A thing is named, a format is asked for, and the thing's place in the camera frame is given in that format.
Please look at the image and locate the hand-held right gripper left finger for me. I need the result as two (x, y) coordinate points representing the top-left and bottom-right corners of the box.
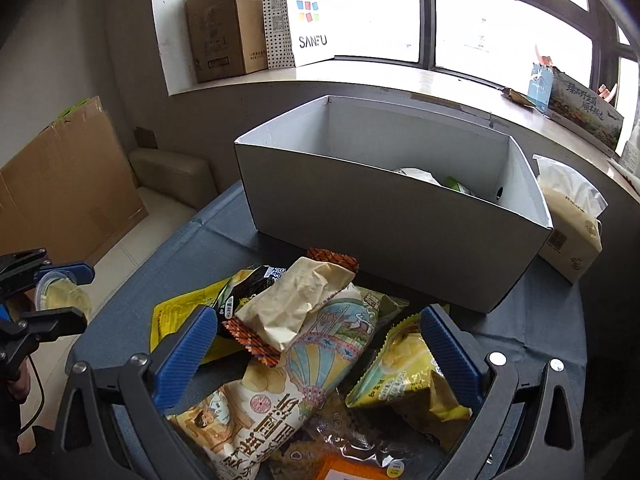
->
(52, 304), (220, 480)

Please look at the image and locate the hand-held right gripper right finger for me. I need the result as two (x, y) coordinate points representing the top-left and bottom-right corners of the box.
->
(421, 304), (587, 480)

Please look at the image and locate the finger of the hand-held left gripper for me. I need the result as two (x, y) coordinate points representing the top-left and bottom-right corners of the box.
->
(0, 247), (96, 295)
(0, 306), (89, 363)

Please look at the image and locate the clear yellow jelly cup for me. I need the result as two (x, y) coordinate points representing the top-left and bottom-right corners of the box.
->
(35, 269), (94, 325)

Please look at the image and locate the yellow snack packet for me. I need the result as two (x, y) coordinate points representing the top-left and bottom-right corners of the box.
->
(151, 269), (256, 363)

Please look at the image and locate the yellow-green snack packet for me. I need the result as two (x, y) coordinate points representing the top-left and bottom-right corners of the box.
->
(345, 314), (473, 453)

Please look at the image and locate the pale green snack packet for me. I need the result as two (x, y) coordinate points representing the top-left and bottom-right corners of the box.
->
(357, 287), (411, 323)

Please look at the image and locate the black snack packet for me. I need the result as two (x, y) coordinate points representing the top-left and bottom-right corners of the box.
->
(212, 265), (288, 323)

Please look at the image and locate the cream packet with orange ends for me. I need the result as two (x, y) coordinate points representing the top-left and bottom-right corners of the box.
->
(221, 247), (360, 368)

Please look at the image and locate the balloon print chip bag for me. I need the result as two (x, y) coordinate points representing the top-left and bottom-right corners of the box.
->
(167, 296), (378, 480)

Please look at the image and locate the dark clear snack packet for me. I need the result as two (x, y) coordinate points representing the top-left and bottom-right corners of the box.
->
(267, 390), (451, 480)

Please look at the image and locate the white cardboard box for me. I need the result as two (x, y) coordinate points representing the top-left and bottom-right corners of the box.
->
(234, 94), (553, 315)

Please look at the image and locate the bright green snack packet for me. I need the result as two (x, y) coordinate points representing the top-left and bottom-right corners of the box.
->
(442, 176), (476, 196)

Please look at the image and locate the white snack packet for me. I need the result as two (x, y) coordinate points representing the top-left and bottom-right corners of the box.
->
(392, 167), (443, 188)

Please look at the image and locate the person's left hand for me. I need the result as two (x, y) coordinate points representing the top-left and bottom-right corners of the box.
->
(6, 360), (32, 402)

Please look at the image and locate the grey-blue table cloth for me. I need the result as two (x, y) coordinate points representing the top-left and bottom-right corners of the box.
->
(65, 180), (587, 480)

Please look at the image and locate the flattened brown cardboard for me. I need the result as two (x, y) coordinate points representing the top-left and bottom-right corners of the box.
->
(0, 96), (149, 267)

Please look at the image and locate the beige ottoman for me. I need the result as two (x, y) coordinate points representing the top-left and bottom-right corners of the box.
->
(127, 147), (218, 211)

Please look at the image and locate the cream tissue pack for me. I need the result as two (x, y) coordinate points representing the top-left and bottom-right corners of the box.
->
(532, 154), (608, 286)

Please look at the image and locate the small brown packet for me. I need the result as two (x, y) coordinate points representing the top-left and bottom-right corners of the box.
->
(501, 87), (536, 108)

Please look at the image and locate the blue printed carton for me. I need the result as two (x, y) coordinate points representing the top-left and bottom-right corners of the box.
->
(527, 62), (626, 157)

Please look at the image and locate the brown cardboard box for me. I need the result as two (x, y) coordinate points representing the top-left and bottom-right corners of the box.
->
(186, 0), (268, 84)

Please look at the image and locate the stone window sill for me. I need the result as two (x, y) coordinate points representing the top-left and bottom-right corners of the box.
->
(167, 67), (640, 196)

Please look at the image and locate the white dotted shopping bag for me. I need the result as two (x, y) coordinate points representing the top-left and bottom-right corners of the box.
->
(260, 0), (336, 69)

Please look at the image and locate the black window frame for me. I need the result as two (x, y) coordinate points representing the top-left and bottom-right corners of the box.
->
(240, 0), (640, 161)

